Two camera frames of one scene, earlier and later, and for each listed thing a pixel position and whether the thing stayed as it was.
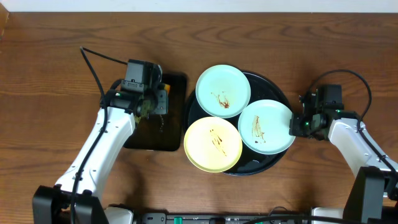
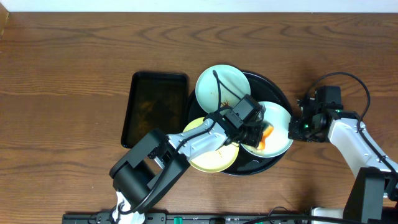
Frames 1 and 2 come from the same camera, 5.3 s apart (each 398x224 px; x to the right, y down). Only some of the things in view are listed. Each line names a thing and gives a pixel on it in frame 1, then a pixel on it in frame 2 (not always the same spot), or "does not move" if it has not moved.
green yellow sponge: x=167 y=87 → x=268 y=129
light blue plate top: x=222 y=91 does not move
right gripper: x=296 y=128 does not move
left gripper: x=162 y=101 → x=252 y=134
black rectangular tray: x=161 y=132 does not move
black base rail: x=162 y=218 does not move
